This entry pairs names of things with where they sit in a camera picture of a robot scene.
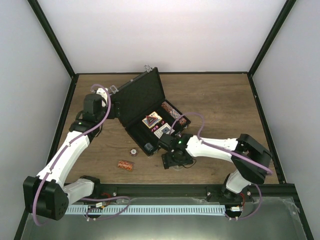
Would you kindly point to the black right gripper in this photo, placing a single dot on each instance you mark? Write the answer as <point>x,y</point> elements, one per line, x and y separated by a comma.
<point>168,162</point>

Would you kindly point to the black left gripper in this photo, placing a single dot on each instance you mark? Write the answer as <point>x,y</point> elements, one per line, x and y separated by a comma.
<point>112,115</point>

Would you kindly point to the white playing card deck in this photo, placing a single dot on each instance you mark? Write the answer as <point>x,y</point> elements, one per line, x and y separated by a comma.
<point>165,129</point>

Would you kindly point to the black poker set case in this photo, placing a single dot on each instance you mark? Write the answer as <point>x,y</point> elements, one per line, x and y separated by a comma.
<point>139,97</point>

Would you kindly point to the red black triangular card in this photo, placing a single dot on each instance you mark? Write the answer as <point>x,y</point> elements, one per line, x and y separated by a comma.
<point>150,120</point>

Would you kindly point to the single poker chip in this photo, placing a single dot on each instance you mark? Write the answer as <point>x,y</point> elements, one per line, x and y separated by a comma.
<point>133,152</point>

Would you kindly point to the small orange chip stack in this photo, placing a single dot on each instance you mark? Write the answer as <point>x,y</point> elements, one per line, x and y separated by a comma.
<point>126,165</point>

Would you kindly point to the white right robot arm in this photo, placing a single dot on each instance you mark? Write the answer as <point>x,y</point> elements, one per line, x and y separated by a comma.
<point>250,158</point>

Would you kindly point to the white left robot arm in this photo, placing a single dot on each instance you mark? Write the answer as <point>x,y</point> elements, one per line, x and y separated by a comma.
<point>46,194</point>

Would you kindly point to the black chip stack in case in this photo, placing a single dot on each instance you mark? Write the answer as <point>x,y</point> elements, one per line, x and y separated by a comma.
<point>148,147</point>

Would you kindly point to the red dice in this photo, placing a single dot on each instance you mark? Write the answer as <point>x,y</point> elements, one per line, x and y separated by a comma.
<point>157,126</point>

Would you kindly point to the row of poker chips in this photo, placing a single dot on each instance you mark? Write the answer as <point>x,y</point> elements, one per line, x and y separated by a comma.
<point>174,113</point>

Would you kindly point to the light blue slotted rail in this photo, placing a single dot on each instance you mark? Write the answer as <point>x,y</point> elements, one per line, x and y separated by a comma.
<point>203,210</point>

